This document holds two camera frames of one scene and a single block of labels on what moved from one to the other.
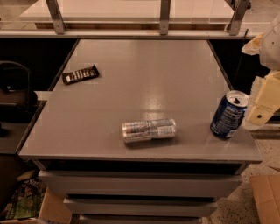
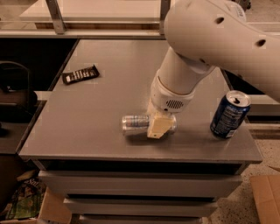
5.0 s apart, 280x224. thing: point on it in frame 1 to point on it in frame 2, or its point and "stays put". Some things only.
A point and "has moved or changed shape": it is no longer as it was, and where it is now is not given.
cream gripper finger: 253,46 to 167,99
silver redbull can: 149,129 has moved or changed shape
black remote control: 79,75 stays put
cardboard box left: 53,210 stays put
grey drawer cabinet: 126,136 stays put
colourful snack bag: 27,199 stays put
